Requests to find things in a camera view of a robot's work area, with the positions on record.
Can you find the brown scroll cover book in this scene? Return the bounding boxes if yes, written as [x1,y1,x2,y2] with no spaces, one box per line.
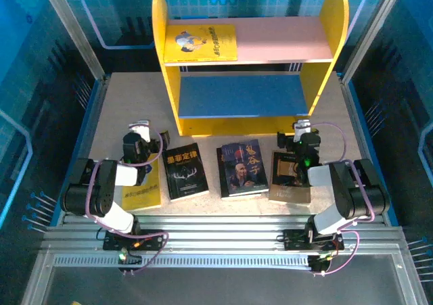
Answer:
[269,149,312,207]

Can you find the dark blue portrait cover book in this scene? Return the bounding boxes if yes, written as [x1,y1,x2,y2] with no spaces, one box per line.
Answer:
[220,139,270,197]

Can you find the yellow cartoon cover book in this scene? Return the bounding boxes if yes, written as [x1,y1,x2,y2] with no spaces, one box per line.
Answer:
[164,23,238,64]
[120,152,162,213]

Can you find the yellow bookshelf pink blue shelves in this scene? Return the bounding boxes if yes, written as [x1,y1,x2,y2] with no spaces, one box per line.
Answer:
[151,0,350,137]

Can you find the black connector box with LED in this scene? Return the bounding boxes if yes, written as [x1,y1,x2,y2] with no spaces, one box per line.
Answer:
[309,253,334,275]
[117,247,143,273]

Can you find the slotted aluminium strip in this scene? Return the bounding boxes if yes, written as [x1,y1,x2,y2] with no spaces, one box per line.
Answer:
[53,256,312,266]

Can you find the dark clear panel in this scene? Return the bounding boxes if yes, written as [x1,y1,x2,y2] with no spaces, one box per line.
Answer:
[43,266,412,305]

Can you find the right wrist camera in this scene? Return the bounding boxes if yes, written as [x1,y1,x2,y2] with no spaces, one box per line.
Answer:
[292,118,313,143]

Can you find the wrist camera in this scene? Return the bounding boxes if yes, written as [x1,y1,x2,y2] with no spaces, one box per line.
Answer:
[127,119,152,143]
[292,118,313,143]

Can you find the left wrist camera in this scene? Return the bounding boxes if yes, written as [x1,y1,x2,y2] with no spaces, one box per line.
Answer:
[127,119,152,143]

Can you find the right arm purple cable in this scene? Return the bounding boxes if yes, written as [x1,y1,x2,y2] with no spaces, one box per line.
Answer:
[311,121,376,278]

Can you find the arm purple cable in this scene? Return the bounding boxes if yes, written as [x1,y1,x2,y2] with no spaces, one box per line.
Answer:
[84,122,170,277]
[311,121,376,278]

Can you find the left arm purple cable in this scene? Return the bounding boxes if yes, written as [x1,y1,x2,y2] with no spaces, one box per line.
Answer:
[84,122,170,277]

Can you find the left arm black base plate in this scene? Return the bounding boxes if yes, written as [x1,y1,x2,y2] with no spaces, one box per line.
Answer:
[102,229,166,252]

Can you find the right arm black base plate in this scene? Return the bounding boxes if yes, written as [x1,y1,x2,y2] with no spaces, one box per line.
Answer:
[282,228,345,252]

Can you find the aluminium rail bed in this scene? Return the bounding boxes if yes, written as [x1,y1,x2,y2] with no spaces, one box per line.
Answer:
[40,214,412,257]

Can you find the aluminium frame post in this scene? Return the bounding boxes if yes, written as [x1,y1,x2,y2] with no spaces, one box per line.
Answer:
[341,0,407,83]
[36,0,106,81]

